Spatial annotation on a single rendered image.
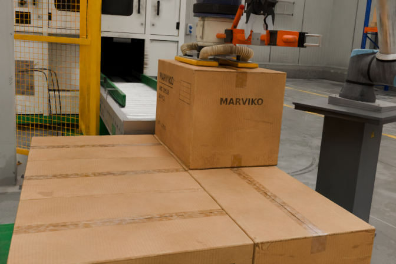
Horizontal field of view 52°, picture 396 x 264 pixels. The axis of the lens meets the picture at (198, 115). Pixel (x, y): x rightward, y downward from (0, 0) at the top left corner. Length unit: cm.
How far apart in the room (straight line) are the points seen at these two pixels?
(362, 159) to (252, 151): 78
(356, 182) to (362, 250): 102
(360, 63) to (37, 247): 179
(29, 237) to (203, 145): 77
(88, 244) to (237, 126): 83
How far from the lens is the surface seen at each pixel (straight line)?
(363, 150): 232
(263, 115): 171
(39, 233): 116
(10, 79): 287
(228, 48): 175
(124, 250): 106
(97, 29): 290
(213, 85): 160
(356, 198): 240
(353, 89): 232
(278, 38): 133
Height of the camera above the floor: 106
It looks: 11 degrees down
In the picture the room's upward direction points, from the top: 4 degrees clockwise
